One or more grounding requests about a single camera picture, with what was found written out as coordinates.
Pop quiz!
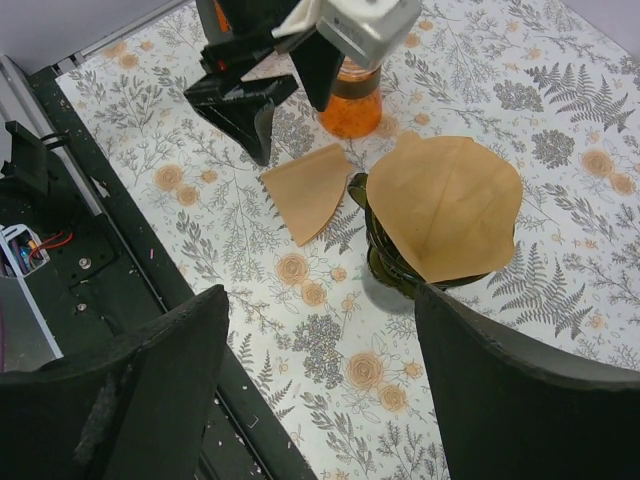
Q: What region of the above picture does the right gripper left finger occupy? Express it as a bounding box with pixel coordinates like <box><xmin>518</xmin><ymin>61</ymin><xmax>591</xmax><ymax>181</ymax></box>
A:
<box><xmin>1</xmin><ymin>285</ymin><xmax>229</xmax><ymax>479</ymax></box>

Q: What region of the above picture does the green glass dripper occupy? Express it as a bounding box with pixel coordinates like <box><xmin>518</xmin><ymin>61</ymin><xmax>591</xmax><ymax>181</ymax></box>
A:
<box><xmin>346</xmin><ymin>171</ymin><xmax>496</xmax><ymax>301</ymax></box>

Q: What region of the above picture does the floral table mat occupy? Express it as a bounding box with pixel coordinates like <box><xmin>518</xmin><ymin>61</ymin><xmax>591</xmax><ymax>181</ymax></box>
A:
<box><xmin>58</xmin><ymin>1</ymin><xmax>639</xmax><ymax>479</ymax></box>

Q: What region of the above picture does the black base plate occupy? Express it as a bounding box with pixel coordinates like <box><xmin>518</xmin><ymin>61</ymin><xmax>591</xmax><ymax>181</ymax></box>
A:
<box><xmin>1</xmin><ymin>59</ymin><xmax>313</xmax><ymax>479</ymax></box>

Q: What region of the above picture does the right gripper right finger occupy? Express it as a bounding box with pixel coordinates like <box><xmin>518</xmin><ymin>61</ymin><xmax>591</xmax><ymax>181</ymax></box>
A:
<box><xmin>415</xmin><ymin>284</ymin><xmax>639</xmax><ymax>479</ymax></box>

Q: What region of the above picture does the orange liquid glass carafe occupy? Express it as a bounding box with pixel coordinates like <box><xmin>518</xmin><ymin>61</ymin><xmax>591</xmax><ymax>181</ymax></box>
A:
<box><xmin>318</xmin><ymin>57</ymin><xmax>382</xmax><ymax>139</ymax></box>

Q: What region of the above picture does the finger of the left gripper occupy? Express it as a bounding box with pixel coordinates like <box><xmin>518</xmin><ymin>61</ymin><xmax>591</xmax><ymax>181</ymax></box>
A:
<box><xmin>184</xmin><ymin>74</ymin><xmax>298</xmax><ymax>167</ymax></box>
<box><xmin>289</xmin><ymin>31</ymin><xmax>345</xmax><ymax>112</ymax></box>

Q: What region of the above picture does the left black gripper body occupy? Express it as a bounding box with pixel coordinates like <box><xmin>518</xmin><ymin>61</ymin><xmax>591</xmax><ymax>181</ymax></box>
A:
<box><xmin>196</xmin><ymin>0</ymin><xmax>309</xmax><ymax>85</ymax></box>

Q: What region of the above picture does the brown paper coffee filter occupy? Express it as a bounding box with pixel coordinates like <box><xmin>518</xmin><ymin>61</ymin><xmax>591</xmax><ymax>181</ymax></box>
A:
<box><xmin>366</xmin><ymin>131</ymin><xmax>523</xmax><ymax>283</ymax></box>

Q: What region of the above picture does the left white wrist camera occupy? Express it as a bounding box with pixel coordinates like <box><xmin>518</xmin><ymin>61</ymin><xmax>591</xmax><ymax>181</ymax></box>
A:
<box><xmin>271</xmin><ymin>0</ymin><xmax>422</xmax><ymax>70</ymax></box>

